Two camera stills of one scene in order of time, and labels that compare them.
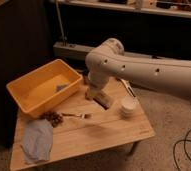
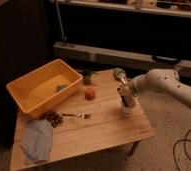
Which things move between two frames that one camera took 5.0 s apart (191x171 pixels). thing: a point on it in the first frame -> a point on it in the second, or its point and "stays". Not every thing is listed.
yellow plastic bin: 38,90 stays
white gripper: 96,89 -> 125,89
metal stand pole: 61,26 stays
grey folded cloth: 37,140 stays
